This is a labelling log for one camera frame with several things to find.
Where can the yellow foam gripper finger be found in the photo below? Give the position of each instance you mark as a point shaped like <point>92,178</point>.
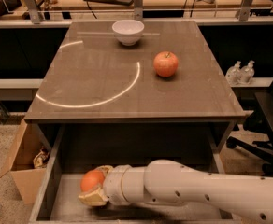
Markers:
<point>105,169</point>
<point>94,197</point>

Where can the orange fruit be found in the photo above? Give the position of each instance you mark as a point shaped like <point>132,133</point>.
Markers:
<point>91,179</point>

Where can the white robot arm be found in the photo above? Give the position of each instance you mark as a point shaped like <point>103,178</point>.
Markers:
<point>164,182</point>

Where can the open grey top drawer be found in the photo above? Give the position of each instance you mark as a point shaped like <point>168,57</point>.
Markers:
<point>79,148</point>

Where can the grey cabinet with glass top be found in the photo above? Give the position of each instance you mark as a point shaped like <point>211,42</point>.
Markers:
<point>93,78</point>

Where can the crumpled item in box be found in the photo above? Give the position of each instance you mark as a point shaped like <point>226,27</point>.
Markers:
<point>41,159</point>

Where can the cardboard box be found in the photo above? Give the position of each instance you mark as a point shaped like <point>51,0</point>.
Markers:
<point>26,145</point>

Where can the red apple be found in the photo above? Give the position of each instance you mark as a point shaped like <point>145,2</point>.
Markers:
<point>165,64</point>

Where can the white bowl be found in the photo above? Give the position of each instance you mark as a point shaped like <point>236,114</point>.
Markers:
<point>128,32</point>

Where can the clear pump bottle left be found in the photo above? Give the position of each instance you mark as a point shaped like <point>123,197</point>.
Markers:
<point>232,73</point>

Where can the clear pump bottle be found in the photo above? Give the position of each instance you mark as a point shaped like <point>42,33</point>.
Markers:
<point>247,73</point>
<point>232,73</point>

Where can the clear pump bottle right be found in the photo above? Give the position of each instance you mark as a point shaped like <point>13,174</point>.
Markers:
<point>247,73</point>

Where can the black office chair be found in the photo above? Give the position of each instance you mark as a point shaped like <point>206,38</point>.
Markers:
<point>259,121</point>

